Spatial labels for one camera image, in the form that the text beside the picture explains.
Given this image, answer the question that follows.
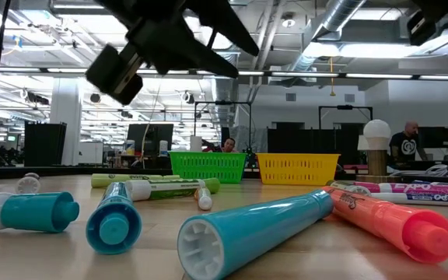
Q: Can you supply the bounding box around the black flat monitor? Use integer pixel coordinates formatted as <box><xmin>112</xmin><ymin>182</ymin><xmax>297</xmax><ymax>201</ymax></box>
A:
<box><xmin>417</xmin><ymin>126</ymin><xmax>448</xmax><ymax>149</ymax></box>

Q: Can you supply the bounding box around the black metal rig frame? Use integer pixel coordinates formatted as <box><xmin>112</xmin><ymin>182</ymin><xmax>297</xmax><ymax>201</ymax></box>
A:
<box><xmin>193</xmin><ymin>100</ymin><xmax>254</xmax><ymax>155</ymax></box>
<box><xmin>317</xmin><ymin>104</ymin><xmax>374</xmax><ymax>131</ymax></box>

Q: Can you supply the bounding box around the thick magenta Expo marker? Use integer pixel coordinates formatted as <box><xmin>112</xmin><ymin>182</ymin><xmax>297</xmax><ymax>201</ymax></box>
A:
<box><xmin>352</xmin><ymin>180</ymin><xmax>448</xmax><ymax>195</ymax></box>

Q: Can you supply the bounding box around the person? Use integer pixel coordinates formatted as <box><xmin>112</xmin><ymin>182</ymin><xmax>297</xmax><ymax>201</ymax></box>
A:
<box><xmin>387</xmin><ymin>121</ymin><xmax>429</xmax><ymax>163</ymax></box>
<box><xmin>202</xmin><ymin>137</ymin><xmax>238</xmax><ymax>153</ymax></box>

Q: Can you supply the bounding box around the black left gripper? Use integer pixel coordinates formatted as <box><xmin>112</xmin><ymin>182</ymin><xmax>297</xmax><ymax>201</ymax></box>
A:
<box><xmin>95</xmin><ymin>0</ymin><xmax>261</xmax><ymax>79</ymax></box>

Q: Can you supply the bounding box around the white paper towel roll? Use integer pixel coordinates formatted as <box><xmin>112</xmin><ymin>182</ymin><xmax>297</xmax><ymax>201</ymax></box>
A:
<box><xmin>189</xmin><ymin>135</ymin><xmax>203</xmax><ymax>153</ymax></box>

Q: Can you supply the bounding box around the thin purple Expo marker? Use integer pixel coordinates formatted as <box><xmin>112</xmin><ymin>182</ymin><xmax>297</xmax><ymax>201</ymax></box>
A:
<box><xmin>370</xmin><ymin>191</ymin><xmax>448</xmax><ymax>208</ymax></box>

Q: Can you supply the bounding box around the white cabinet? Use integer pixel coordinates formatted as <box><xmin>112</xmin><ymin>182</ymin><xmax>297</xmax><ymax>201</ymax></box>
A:
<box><xmin>78</xmin><ymin>141</ymin><xmax>105</xmax><ymax>165</ymax></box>

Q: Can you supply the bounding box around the thick teal Expo marker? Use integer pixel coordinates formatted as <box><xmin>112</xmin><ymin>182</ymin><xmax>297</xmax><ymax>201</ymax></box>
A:
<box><xmin>0</xmin><ymin>191</ymin><xmax>81</xmax><ymax>234</ymax></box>

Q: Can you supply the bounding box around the thick light green Expo marker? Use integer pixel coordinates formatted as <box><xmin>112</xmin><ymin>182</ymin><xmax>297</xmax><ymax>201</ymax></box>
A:
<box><xmin>124</xmin><ymin>177</ymin><xmax>222</xmax><ymax>202</ymax></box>

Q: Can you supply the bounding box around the thin orange capped marker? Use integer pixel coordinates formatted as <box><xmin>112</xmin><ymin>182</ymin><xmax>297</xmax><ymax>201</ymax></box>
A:
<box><xmin>194</xmin><ymin>186</ymin><xmax>215</xmax><ymax>212</ymax></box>

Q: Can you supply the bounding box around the thick red Expo marker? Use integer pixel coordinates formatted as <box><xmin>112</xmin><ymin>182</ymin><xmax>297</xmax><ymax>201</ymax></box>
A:
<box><xmin>15</xmin><ymin>172</ymin><xmax>42</xmax><ymax>195</ymax></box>

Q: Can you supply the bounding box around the wide black partition panel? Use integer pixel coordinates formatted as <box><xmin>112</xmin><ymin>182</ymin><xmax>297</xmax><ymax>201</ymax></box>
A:
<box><xmin>266</xmin><ymin>121</ymin><xmax>365</xmax><ymax>155</ymax></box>

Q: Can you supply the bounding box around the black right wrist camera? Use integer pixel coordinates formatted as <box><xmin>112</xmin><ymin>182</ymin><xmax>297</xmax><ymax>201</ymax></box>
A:
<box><xmin>406</xmin><ymin>9</ymin><xmax>439</xmax><ymax>47</ymax></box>

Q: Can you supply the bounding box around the white bulb lamp wooden base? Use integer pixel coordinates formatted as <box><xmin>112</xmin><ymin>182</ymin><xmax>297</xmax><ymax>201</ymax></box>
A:
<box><xmin>356</xmin><ymin>118</ymin><xmax>404</xmax><ymax>184</ymax></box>

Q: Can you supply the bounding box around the light green Sharpie highlighter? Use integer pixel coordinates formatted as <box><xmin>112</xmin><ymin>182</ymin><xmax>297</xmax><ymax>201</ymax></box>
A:
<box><xmin>90</xmin><ymin>173</ymin><xmax>181</xmax><ymax>189</ymax></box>

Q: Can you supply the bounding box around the black computer monitor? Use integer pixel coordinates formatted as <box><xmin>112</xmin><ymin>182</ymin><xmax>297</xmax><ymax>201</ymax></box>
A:
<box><xmin>126</xmin><ymin>123</ymin><xmax>175</xmax><ymax>156</ymax></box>

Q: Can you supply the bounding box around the yellow hanging cord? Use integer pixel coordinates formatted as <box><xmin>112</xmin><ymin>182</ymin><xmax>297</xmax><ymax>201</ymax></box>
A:
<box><xmin>327</xmin><ymin>57</ymin><xmax>336</xmax><ymax>97</ymax></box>

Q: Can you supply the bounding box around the orange Sharpie highlighter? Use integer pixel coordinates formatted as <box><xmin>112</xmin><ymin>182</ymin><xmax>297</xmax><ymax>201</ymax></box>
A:
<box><xmin>322</xmin><ymin>185</ymin><xmax>448</xmax><ymax>265</ymax></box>

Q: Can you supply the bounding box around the green plastic basket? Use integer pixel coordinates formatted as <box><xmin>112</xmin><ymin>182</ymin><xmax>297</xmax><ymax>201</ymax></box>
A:
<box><xmin>168</xmin><ymin>151</ymin><xmax>248</xmax><ymax>185</ymax></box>

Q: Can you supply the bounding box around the long overhead light bar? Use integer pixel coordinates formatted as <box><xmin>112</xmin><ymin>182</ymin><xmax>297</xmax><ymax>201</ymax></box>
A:
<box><xmin>0</xmin><ymin>66</ymin><xmax>448</xmax><ymax>81</ymax></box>

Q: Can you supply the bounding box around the yellow plastic basket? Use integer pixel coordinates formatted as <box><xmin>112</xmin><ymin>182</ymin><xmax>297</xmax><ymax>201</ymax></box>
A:
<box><xmin>255</xmin><ymin>152</ymin><xmax>341</xmax><ymax>187</ymax></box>

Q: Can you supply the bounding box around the white pillar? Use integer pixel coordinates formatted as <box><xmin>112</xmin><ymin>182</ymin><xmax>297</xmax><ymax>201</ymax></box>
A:
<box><xmin>49</xmin><ymin>77</ymin><xmax>83</xmax><ymax>167</ymax></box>

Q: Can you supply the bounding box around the light blue highlighter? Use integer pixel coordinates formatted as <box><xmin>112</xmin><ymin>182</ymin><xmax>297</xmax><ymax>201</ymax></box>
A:
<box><xmin>176</xmin><ymin>189</ymin><xmax>334</xmax><ymax>280</ymax></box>
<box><xmin>85</xmin><ymin>181</ymin><xmax>143</xmax><ymax>256</ymax></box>

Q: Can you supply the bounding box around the round ceiling sensor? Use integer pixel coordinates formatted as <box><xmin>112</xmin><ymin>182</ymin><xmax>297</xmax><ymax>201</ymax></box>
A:
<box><xmin>281</xmin><ymin>12</ymin><xmax>296</xmax><ymax>29</ymax></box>

